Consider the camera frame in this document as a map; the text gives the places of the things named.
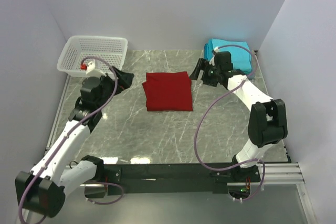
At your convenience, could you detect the left aluminium rail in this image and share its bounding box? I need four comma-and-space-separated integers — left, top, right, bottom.
15, 77, 87, 224

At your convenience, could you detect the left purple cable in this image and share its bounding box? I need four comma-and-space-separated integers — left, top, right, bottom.
17, 57, 124, 224

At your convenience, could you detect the red t shirt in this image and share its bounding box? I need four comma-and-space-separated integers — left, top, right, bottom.
142, 71, 193, 112

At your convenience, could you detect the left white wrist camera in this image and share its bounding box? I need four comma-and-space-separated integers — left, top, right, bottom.
80, 60, 106, 78

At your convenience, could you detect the black base beam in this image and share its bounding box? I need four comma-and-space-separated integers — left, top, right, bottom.
88, 163, 233, 194

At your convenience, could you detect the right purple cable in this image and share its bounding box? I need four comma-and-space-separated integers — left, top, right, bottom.
194, 45, 266, 201

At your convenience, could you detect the purple cable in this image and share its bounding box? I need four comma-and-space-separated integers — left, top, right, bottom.
17, 57, 124, 224
194, 45, 266, 201

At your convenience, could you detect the dark teal folded shirt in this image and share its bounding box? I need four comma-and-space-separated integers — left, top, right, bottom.
204, 42, 251, 78

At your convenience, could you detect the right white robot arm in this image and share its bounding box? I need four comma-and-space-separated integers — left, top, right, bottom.
190, 51, 288, 181

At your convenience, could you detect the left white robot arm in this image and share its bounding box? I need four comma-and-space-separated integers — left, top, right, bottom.
15, 67, 134, 223

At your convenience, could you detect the light turquoise folded shirt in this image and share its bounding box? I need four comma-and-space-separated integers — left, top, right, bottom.
208, 38, 252, 74

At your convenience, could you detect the white plastic basket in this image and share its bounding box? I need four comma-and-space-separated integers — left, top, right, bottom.
57, 36, 128, 78

